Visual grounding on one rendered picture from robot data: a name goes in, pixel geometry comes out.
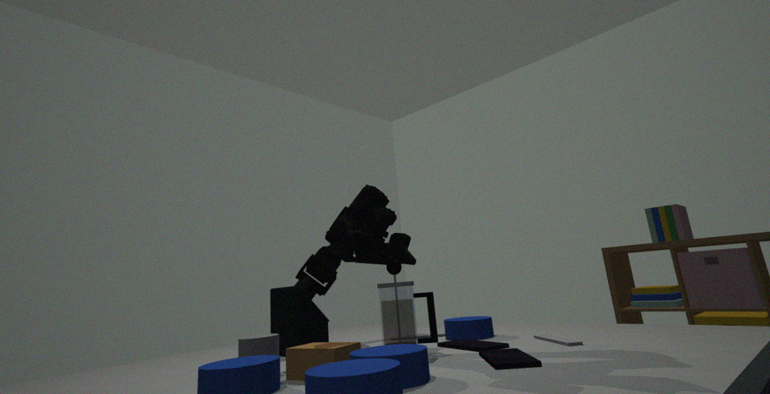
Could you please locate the grey cylinder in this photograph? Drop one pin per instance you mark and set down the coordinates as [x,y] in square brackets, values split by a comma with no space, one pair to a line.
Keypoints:
[259,345]

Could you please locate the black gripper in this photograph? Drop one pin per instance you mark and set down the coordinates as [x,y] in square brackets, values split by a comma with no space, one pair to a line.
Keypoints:
[371,247]

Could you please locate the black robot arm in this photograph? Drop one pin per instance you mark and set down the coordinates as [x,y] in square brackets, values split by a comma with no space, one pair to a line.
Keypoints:
[367,208]

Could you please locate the tan rectangular block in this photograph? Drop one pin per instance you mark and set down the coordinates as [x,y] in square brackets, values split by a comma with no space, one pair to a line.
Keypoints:
[304,357]

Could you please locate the blue cylinder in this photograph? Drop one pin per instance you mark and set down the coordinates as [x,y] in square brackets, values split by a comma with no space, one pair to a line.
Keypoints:
[474,327]
[361,376]
[413,359]
[241,375]

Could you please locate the french press coffee maker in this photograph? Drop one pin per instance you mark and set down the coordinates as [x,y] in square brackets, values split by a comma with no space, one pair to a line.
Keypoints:
[397,311]

